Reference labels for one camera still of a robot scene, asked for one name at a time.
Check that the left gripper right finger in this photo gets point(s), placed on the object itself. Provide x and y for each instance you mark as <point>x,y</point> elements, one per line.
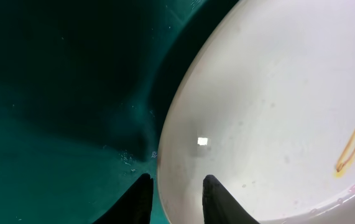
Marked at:
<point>220,207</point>

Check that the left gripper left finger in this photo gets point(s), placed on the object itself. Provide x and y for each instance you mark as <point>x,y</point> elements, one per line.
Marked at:
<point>134,206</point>

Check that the white pink plate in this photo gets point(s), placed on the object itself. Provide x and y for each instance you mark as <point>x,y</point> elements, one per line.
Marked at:
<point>268,108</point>

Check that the teal plastic tray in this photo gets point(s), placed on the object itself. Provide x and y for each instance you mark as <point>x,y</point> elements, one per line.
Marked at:
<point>84,89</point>

